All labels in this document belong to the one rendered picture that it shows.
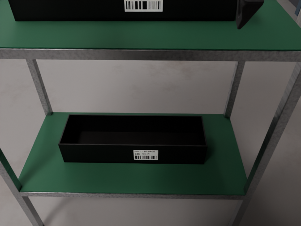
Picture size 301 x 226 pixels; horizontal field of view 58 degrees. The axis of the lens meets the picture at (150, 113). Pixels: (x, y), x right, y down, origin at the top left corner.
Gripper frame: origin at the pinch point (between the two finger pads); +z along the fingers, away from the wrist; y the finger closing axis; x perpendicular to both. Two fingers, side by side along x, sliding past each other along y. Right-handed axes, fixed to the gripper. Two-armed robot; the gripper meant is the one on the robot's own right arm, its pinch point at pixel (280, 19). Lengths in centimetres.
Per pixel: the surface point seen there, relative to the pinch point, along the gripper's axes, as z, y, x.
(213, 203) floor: 117, -17, 14
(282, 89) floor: 157, -86, -70
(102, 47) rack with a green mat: 25.1, 25.9, -14.3
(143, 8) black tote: 27.9, 17.0, -27.9
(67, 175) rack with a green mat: 83, 48, 5
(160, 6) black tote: 27.4, 12.7, -28.1
